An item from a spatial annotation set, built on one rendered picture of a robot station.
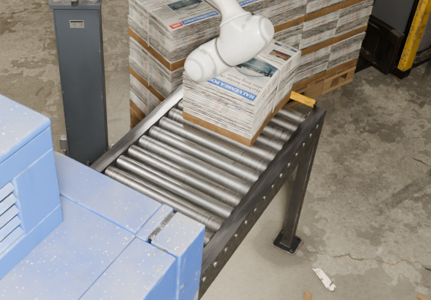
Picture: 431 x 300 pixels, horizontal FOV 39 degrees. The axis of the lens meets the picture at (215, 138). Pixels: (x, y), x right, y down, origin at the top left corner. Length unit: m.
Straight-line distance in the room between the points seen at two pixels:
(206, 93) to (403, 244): 1.42
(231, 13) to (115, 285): 1.11
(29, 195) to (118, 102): 2.85
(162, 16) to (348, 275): 1.45
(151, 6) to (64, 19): 0.48
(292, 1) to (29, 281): 2.55
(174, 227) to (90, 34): 1.81
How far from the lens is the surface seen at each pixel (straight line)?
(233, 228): 1.92
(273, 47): 2.31
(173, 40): 2.78
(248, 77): 2.12
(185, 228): 0.92
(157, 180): 2.05
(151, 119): 2.28
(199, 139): 2.21
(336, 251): 2.99
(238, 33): 1.77
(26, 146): 0.78
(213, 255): 1.84
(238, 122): 2.14
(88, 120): 2.93
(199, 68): 1.81
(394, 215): 3.24
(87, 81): 2.79
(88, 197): 0.96
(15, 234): 0.86
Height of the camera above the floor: 2.25
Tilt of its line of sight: 41 degrees down
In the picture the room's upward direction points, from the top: 6 degrees clockwise
